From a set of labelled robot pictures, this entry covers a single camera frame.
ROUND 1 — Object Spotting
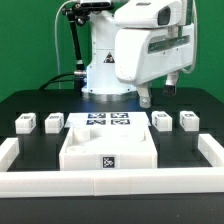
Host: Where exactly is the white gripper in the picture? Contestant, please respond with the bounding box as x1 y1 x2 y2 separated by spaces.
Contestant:
114 25 194 108

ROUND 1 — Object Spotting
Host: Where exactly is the white square tabletop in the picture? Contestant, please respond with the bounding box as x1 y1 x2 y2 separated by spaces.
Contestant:
59 126 157 171

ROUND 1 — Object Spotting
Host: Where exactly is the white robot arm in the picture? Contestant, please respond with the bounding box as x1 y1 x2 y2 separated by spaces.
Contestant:
59 0 197 108

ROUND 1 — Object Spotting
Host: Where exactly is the white fiducial marker sheet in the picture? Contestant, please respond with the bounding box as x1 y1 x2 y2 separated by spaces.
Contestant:
65 112 151 128

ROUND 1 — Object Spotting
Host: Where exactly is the white U-shaped obstacle fence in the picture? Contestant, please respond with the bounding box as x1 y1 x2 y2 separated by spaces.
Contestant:
0 138 224 198

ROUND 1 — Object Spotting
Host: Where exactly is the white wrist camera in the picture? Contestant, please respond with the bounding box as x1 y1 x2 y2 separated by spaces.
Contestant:
114 0 182 29

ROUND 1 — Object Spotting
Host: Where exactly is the black cable bundle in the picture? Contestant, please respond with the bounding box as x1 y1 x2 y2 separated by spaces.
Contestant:
39 6 88 91

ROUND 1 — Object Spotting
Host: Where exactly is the grey thin cable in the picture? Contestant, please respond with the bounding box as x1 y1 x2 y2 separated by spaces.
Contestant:
54 0 77 90

